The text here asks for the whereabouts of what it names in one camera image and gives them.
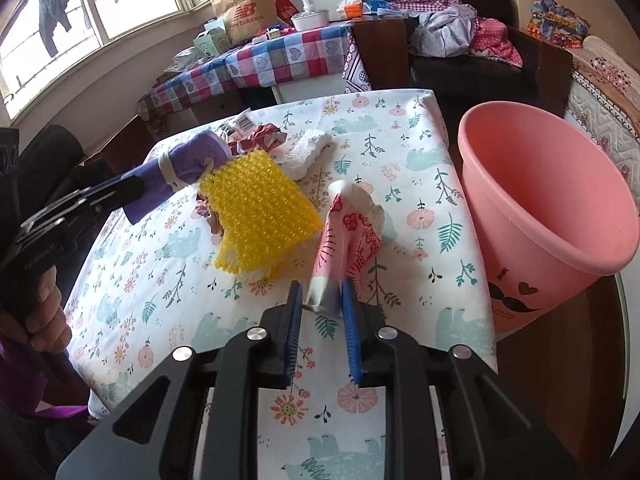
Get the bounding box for pile of clothes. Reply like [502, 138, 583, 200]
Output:
[390, 0, 523, 68]

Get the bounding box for clear plastic bag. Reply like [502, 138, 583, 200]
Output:
[170, 47, 201, 73]
[282, 129, 335, 181]

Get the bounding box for window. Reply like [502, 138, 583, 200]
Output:
[0, 0, 261, 121]

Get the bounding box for green box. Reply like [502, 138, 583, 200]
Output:
[194, 19, 231, 58]

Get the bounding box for brown paper bag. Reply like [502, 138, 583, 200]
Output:
[211, 0, 278, 43]

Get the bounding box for dark red crumpled wrapper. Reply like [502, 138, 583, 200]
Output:
[197, 195, 226, 236]

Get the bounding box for red white wrapper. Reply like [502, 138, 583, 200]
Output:
[227, 122, 287, 158]

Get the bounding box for black armchair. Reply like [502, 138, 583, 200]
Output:
[350, 0, 573, 111]

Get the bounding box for yellow bubble wrap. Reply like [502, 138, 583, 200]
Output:
[199, 152, 323, 276]

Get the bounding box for bed with quilt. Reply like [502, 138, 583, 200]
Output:
[565, 35, 640, 181]

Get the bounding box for checkered tablecloth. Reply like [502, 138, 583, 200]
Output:
[137, 24, 351, 126]

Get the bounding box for hanging dark garment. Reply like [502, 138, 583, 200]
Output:
[37, 0, 71, 58]

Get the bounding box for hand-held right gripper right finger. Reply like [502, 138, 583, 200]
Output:
[341, 280, 586, 480]

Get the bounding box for person's left forearm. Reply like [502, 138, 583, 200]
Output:
[0, 335, 91, 421]

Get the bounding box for black chair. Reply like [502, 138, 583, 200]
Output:
[20, 125, 86, 183]

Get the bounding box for pink bucket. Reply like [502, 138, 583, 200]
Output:
[457, 101, 640, 333]

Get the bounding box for white bowl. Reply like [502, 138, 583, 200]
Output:
[291, 9, 331, 32]

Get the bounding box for colourful pillow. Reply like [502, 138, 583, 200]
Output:
[530, 0, 591, 48]

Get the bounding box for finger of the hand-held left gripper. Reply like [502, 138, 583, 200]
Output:
[65, 175, 147, 217]

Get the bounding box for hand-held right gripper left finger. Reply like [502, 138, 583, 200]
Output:
[55, 280, 306, 480]

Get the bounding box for brown wooden cabinet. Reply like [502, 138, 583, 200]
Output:
[85, 115, 161, 176]

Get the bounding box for clear plastic packet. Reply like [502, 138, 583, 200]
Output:
[222, 110, 257, 142]

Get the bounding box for person's left hand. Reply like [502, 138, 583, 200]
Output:
[0, 272, 68, 357]

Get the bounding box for purple cloth with white band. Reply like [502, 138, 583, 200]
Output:
[120, 130, 233, 226]

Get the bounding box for purple patterned cloth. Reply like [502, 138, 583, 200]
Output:
[342, 35, 373, 93]

